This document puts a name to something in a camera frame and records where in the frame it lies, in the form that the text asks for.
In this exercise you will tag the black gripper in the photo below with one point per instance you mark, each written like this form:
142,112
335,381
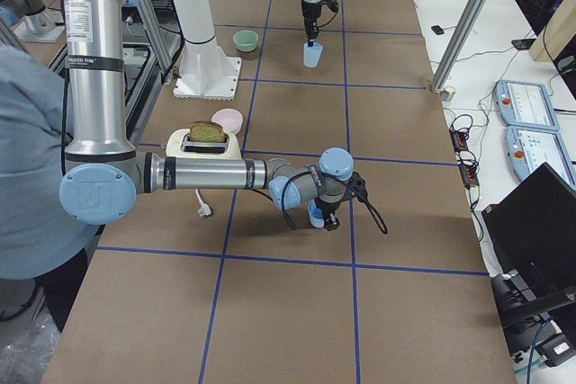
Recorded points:
310,13
327,207

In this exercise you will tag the light blue cup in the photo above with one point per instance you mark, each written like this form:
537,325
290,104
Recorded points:
315,215
311,54

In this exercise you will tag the green bowl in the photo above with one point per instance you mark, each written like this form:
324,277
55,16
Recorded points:
245,40

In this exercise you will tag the pink bowl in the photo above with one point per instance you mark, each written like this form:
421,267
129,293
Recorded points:
230,119

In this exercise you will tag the black phone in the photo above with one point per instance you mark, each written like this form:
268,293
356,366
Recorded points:
437,29

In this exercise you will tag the toaster power plug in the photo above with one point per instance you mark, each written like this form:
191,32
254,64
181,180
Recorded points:
204,210

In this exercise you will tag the black power strip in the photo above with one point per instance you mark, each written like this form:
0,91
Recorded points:
466,160

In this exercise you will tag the toast slice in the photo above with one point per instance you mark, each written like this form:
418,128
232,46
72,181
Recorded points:
206,131

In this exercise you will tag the cream toaster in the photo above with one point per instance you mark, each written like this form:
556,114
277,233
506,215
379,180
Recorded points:
202,150

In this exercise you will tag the black laptop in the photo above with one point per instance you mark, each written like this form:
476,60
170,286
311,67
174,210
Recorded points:
533,230

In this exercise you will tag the lower teach pendant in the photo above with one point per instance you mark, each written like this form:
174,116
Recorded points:
528,148

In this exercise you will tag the teach pendant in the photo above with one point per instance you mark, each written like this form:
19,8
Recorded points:
528,148
524,104

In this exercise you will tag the upper teach pendant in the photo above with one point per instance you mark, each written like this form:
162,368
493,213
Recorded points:
524,104

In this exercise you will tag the person in blue shirt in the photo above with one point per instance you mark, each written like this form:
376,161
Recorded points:
39,240

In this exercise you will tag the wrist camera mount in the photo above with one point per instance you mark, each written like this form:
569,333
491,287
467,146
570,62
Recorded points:
357,188
332,5

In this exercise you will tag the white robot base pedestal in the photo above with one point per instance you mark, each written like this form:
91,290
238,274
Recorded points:
204,70

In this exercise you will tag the aluminium frame post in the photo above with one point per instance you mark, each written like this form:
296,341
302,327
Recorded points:
462,30

